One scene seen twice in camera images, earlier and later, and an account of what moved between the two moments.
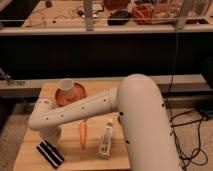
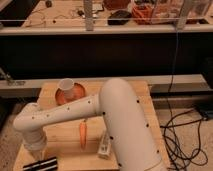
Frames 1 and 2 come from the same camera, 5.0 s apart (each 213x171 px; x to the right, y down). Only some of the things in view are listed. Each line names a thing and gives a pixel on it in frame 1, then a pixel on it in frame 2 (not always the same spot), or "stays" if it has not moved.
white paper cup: x=67 y=86 stays
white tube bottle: x=104 y=146 stays
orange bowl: x=78 y=93 stays
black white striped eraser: x=51 y=155 → x=48 y=164
